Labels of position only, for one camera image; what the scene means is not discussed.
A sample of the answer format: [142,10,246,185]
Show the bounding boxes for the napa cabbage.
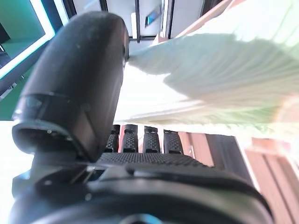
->
[114,0,299,140]

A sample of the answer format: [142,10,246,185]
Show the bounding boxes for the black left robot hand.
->
[9,10,274,224]

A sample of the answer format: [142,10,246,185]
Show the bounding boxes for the glass door cabinet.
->
[0,0,71,80]

